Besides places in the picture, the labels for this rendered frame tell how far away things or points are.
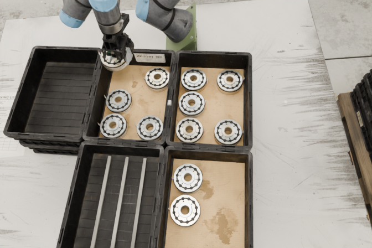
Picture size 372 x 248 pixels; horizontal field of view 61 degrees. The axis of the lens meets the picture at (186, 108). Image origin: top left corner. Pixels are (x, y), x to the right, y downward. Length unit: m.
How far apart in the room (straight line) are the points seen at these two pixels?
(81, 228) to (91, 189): 0.13
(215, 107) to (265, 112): 0.26
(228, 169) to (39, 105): 0.81
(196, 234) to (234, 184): 0.22
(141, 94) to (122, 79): 0.11
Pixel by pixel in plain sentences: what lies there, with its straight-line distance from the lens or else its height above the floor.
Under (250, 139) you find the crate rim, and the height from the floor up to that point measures 0.93.
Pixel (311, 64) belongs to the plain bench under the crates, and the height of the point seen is 0.70.
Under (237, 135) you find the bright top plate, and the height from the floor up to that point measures 0.86.
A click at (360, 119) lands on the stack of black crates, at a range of 2.13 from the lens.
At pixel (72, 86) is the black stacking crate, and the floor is 0.83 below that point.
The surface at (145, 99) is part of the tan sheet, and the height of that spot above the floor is 0.83.
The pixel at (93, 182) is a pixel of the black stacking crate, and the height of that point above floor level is 0.83.
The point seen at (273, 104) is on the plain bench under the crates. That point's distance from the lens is 1.43.
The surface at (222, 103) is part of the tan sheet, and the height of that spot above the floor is 0.83.
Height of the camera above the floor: 1.96
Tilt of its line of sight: 64 degrees down
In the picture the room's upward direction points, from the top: 8 degrees counter-clockwise
